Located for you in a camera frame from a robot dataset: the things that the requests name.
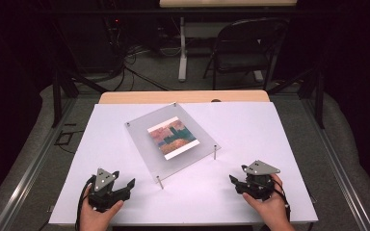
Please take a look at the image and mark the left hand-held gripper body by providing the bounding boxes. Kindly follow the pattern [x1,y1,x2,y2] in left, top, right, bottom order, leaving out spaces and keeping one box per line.
[87,167,125,214]

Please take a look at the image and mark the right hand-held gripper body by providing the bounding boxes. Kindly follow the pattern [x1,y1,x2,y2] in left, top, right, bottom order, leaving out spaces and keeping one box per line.
[236,160,281,202]

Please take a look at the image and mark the clear acrylic photo frame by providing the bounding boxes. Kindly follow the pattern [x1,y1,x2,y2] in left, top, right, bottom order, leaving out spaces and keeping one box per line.
[124,101,222,191]

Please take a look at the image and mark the person's right hand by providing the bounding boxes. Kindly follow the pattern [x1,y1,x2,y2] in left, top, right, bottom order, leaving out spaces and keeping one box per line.
[242,172,297,231]

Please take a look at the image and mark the person's left hand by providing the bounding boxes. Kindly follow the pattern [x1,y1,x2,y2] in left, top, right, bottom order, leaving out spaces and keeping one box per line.
[79,183,125,231]

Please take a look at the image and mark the colourful photo print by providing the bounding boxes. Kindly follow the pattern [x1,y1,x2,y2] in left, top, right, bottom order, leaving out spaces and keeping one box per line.
[146,115,201,161]

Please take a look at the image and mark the wooden table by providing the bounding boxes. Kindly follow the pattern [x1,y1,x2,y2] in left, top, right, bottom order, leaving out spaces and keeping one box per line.
[98,90,271,105]

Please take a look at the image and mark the black metal stand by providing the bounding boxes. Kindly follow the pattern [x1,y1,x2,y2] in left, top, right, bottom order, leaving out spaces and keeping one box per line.
[267,62,326,130]
[51,65,110,129]

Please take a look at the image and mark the black folding chair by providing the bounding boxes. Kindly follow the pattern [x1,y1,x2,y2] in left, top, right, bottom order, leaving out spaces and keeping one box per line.
[202,16,291,91]

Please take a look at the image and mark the white-legged desk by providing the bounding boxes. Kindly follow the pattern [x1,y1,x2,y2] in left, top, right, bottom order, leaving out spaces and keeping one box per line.
[158,0,299,84]

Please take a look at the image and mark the dark equipment rack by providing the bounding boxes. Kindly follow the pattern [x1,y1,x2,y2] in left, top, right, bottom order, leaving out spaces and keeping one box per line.
[104,13,128,66]

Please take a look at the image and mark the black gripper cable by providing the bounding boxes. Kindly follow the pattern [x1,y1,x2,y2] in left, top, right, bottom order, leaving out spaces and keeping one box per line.
[270,178,292,223]
[74,174,96,231]

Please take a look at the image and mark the aluminium floor rail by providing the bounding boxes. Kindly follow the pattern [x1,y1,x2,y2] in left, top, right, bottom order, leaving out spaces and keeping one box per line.
[301,95,370,231]
[0,95,77,231]

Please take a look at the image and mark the bundle of floor cables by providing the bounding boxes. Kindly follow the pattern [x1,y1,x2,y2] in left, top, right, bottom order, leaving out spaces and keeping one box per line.
[107,42,178,92]

